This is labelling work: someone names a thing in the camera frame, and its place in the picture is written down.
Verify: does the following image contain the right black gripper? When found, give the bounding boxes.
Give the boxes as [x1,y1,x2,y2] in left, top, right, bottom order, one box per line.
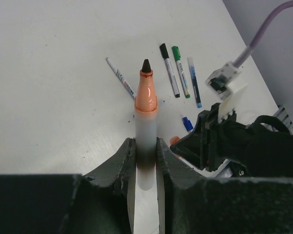
[169,102,237,173]

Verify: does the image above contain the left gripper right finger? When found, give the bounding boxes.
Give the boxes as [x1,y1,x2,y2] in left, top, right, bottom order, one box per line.
[156,138,293,234]

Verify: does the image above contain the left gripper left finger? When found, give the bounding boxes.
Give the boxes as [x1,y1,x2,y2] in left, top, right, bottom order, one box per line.
[0,138,136,234]

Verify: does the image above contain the orange pen cap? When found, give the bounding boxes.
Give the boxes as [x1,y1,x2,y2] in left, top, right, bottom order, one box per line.
[169,136,180,145]

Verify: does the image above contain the blue pen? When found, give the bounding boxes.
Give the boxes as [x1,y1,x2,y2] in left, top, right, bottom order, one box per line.
[187,57,202,108]

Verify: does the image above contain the orange tip clear marker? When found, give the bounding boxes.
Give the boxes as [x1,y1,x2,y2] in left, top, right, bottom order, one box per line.
[134,59,158,191]

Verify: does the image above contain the white pen clear cap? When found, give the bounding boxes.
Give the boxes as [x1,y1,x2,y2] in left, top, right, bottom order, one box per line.
[105,58,136,99]

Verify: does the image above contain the white marker green end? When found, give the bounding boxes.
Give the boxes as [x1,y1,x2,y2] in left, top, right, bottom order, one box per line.
[159,43,180,98]

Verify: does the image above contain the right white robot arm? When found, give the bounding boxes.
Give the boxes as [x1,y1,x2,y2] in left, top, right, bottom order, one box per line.
[170,103,293,178]

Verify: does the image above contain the blue white pen cap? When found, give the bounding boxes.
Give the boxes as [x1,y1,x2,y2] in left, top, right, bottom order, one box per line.
[182,117,193,132]

